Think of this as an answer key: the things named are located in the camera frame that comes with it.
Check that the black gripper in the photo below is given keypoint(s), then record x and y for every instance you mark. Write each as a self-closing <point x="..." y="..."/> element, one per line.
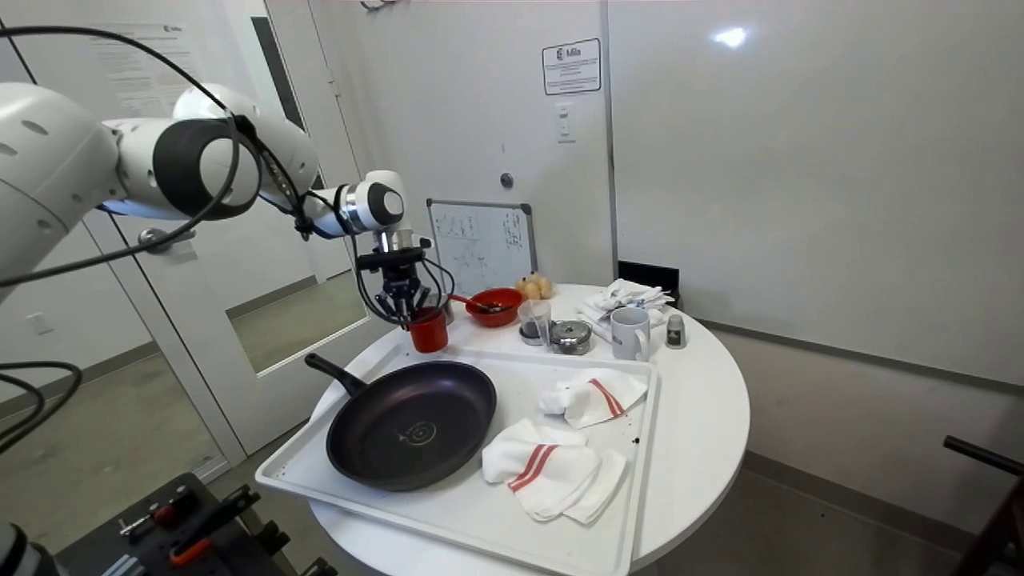
<point x="397" y="261"/>

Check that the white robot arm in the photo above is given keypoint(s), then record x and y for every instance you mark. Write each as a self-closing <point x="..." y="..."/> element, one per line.
<point x="65" y="163"/>

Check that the white plastic tray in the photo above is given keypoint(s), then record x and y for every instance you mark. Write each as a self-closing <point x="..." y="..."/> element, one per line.
<point x="448" y="522"/>

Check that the red bowl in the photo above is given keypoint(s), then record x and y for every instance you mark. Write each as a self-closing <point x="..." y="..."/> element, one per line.
<point x="496" y="310"/>

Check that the small framed whiteboard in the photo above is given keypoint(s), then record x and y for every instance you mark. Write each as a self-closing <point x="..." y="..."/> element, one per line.
<point x="482" y="245"/>

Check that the black frying pan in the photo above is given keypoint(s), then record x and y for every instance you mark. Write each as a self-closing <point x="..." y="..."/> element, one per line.
<point x="409" y="428"/>

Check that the glass jar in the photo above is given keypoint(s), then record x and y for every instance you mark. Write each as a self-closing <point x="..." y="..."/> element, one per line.
<point x="536" y="321"/>

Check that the yellow crumpled object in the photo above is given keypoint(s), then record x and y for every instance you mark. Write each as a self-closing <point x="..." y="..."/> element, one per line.
<point x="538" y="286"/>

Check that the small metal bowl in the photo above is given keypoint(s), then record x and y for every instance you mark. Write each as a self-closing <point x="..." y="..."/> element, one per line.
<point x="570" y="339"/>

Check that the white door with glass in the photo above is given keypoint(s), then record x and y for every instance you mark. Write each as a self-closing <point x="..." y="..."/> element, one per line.
<point x="211" y="353"/>

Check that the crumpled white cloth red stripes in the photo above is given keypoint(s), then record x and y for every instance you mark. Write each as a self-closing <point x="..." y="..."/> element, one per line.
<point x="592" y="403"/>

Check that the flat white cloth red stripes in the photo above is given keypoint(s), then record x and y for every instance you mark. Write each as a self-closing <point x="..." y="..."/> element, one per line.
<point x="553" y="469"/>

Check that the pile of white packets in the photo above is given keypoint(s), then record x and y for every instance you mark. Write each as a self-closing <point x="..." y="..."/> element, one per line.
<point x="629" y="295"/>

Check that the white mug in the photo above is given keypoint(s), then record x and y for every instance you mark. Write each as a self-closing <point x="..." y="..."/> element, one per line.
<point x="629" y="333"/>

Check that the small black gadget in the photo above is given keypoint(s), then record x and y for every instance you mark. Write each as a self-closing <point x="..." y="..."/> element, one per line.
<point x="674" y="329"/>

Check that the black tool platform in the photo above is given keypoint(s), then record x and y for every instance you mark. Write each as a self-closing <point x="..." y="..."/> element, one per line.
<point x="179" y="532"/>

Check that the black wall box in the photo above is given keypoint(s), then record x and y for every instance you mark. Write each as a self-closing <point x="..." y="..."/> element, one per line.
<point x="647" y="280"/>

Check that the white wall sign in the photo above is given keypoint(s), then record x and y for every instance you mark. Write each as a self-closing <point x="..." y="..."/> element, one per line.
<point x="570" y="65"/>

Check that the large wall whiteboard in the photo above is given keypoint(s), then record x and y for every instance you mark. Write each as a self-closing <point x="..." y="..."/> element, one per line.
<point x="820" y="180"/>

